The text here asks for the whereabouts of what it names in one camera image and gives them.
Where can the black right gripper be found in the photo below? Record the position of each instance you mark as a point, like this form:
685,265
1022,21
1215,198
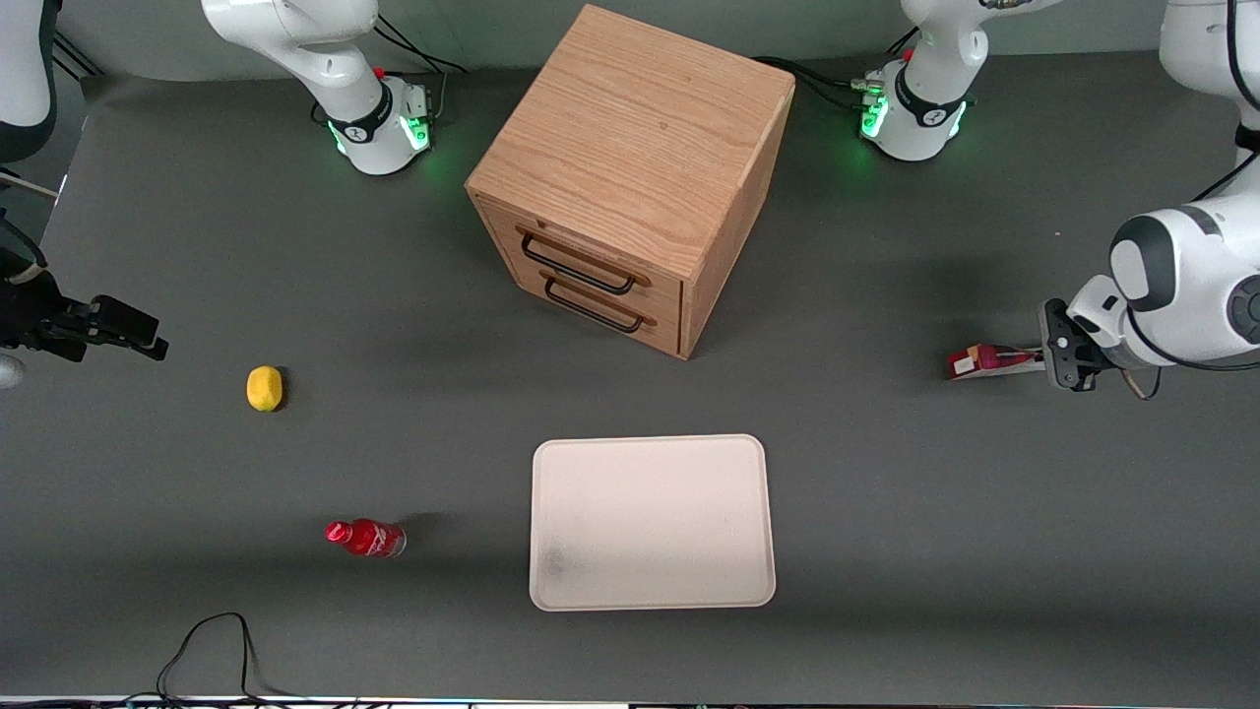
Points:
37,317

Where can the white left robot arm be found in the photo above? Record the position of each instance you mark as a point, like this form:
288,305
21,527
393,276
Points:
1191,286

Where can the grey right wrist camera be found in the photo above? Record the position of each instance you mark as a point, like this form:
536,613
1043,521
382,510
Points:
8,370

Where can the yellow lemon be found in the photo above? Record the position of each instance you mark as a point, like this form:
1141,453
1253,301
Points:
264,388

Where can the wooden drawer cabinet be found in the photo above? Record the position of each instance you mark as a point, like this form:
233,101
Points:
640,148

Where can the beige plastic tray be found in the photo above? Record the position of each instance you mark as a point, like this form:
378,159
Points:
650,522

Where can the red cookie box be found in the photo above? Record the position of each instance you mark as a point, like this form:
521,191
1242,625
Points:
989,360

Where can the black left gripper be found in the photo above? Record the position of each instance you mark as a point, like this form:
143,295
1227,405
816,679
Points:
1061,356

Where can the red plastic drink bottle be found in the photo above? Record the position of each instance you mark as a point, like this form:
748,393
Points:
369,538

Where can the wooden drawer front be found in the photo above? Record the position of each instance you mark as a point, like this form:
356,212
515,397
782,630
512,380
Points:
591,254
615,320

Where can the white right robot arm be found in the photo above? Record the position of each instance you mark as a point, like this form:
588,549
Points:
325,59

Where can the dark grey table mat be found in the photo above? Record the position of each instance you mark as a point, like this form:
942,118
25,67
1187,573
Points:
886,492

